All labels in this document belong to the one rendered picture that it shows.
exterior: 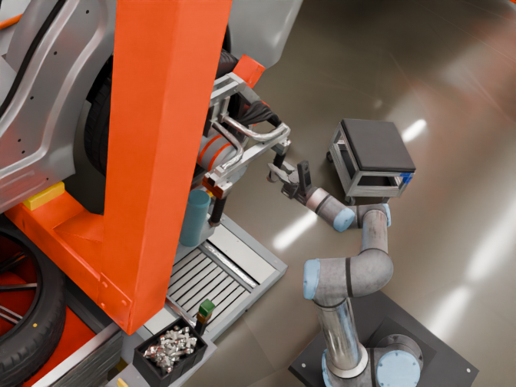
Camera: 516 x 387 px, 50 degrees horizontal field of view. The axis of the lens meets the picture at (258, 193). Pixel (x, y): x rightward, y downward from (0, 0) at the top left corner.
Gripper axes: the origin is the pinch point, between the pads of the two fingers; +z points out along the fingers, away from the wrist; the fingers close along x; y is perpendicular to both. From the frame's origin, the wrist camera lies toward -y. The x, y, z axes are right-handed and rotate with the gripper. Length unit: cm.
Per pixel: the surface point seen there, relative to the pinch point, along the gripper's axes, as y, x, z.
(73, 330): 56, -80, 18
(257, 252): 75, 17, -1
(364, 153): 49, 97, -6
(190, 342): 26, -65, -23
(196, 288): 77, -20, 6
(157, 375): 26, -81, -24
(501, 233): 83, 153, -92
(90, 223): 7, -67, 24
